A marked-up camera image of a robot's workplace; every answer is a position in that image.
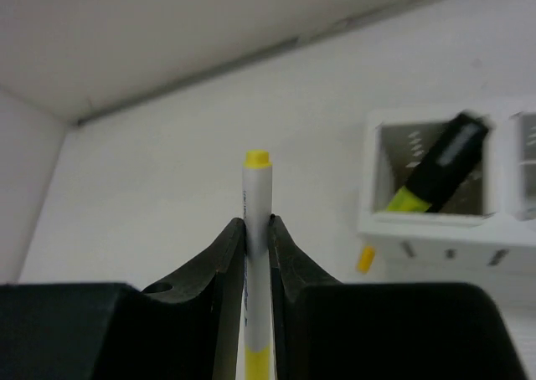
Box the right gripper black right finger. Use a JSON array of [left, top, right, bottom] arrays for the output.
[[268, 215, 528, 379]]

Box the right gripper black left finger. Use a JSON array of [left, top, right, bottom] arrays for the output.
[[1, 218, 245, 379]]

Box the white yellow marker pen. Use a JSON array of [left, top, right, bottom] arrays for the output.
[[242, 150, 273, 379]]

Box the yellow cap black highlighter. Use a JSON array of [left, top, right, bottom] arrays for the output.
[[386, 110, 490, 213]]

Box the small yellow pen cap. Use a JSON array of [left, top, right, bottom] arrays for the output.
[[356, 246, 375, 274]]

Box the white slotted pen holder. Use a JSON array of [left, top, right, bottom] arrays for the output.
[[358, 97, 535, 310]]

